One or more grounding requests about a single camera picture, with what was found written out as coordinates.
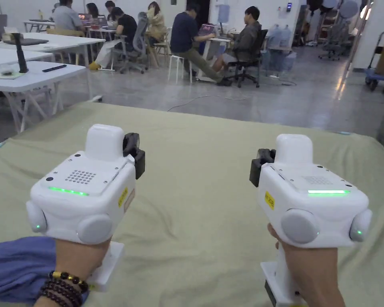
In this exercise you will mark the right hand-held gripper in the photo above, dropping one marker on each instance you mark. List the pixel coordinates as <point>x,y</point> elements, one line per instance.
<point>320,211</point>

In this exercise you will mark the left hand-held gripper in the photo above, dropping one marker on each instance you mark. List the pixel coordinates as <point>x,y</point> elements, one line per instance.
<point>80,204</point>

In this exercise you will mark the person's left hand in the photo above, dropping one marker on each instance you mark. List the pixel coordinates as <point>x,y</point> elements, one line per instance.
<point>76,259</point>

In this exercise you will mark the person's right hand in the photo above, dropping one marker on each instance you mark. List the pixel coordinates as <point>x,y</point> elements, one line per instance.
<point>313,275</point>

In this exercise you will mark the group of people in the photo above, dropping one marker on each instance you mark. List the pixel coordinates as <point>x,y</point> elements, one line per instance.
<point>124,25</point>

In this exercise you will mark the clear water jug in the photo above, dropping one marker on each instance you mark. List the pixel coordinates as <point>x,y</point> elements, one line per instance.
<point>286,35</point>
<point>274,35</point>

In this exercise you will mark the white desk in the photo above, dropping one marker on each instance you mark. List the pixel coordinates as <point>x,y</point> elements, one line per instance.
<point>220,40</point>

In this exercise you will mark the blue cart with carton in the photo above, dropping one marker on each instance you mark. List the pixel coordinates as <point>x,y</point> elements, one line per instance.
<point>382,64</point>

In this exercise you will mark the blue garment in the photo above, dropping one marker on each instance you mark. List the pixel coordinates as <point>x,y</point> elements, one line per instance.
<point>12,265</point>

